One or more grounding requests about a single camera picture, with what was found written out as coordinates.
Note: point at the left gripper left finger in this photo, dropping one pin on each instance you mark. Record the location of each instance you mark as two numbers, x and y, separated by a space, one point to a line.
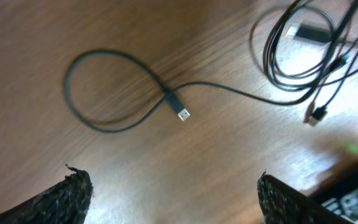
66 202

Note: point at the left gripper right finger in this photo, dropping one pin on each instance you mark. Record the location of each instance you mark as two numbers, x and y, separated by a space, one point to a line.
281 204

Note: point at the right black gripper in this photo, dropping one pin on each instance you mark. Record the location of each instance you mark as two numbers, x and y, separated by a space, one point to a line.
340 196

